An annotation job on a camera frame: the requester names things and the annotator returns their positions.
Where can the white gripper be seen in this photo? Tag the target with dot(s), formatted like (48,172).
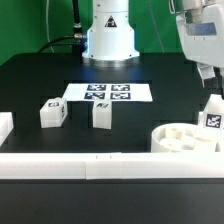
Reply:
(204,43)

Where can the white round stool seat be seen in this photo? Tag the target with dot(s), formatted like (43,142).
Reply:
(183,137)

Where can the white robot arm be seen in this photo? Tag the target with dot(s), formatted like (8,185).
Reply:
(111,40)

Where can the white front fence bar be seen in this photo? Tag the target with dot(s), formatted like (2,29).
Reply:
(111,165)

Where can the white fence bar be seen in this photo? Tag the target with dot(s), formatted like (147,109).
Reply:
(6,125)
(111,165)

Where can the white marker sheet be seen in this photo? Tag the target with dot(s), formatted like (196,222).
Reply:
(122,92)

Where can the white left fence bar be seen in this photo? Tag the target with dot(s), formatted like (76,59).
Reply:
(6,125)

